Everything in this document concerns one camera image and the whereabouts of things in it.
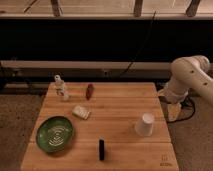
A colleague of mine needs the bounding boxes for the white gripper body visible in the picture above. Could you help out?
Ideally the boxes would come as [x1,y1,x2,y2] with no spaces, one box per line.
[161,96,181,122]

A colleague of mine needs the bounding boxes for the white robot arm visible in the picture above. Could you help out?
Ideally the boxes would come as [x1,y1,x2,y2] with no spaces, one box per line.
[162,55,213,122]

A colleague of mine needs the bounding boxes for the black eraser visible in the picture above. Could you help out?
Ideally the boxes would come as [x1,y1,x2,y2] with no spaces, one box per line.
[99,139,105,161]

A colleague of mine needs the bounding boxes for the red oblong object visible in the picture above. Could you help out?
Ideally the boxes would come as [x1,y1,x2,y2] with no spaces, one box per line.
[86,84,94,100]

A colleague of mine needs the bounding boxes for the white rectangular packet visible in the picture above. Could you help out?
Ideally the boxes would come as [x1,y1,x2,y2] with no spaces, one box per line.
[72,105,90,120]

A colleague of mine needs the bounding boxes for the small clear plastic bottle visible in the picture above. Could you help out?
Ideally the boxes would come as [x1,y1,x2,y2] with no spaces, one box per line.
[54,75,69,101]

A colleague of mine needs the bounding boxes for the green patterned bowl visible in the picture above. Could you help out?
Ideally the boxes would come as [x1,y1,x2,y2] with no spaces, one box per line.
[36,116,74,153]

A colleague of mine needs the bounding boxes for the black cable on floor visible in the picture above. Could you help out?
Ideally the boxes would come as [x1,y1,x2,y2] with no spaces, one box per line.
[166,96,197,124]

